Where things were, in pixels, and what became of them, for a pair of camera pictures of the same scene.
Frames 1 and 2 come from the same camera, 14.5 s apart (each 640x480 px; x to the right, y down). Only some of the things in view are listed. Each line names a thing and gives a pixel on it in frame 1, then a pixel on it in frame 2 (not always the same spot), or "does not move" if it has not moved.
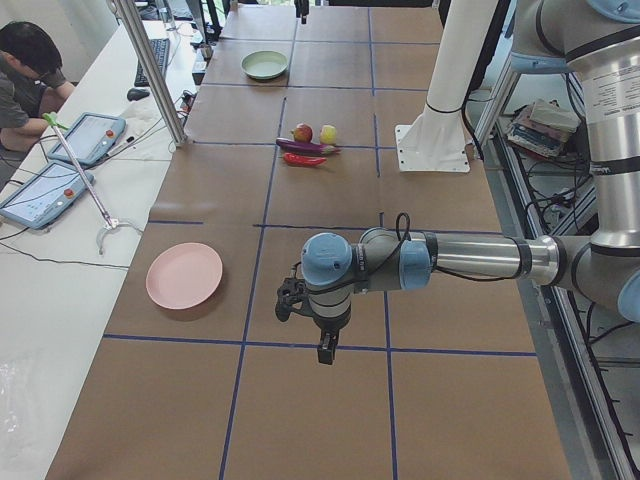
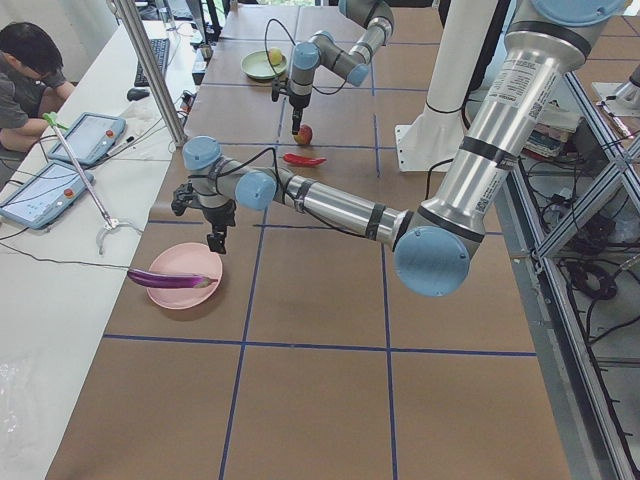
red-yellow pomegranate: x=302 y=133 does not move
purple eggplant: x=295 y=147 to x=154 y=279
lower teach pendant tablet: x=44 y=196 does not move
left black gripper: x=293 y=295 to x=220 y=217
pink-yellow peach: x=328 y=134 to x=275 y=55
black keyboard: x=161 y=51 does not move
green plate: x=264 y=64 does not move
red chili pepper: x=293 y=159 does not move
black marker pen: x=122 y=145 does not move
